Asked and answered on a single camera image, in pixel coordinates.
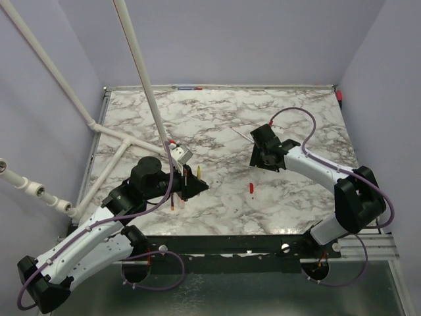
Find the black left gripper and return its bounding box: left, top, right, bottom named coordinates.
left=144, top=162, right=209, bottom=201

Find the thin silver red pen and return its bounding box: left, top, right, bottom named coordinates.
left=231, top=128, right=254, bottom=144

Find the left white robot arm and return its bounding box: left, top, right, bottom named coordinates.
left=17, top=156, right=209, bottom=313

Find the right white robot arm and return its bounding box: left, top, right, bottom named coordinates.
left=250, top=124, right=386, bottom=257

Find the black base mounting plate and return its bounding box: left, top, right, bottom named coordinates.
left=123, top=234, right=341, bottom=275

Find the red black clamp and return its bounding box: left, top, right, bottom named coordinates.
left=335, top=90, right=343, bottom=109

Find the blue red marker at edge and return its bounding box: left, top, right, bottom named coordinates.
left=177, top=86, right=203, bottom=91

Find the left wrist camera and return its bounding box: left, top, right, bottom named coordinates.
left=169, top=141, right=193, bottom=174

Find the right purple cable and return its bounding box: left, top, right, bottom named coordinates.
left=268, top=107, right=395, bottom=286

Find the purple cable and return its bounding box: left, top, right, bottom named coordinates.
left=268, top=107, right=395, bottom=286
left=16, top=140, right=186, bottom=311

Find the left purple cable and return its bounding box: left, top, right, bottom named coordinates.
left=16, top=140, right=186, bottom=311

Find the aluminium rail frame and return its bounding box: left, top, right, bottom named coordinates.
left=338, top=234, right=399, bottom=261

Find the white PVC pipe frame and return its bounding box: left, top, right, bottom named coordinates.
left=0, top=0, right=175, bottom=220

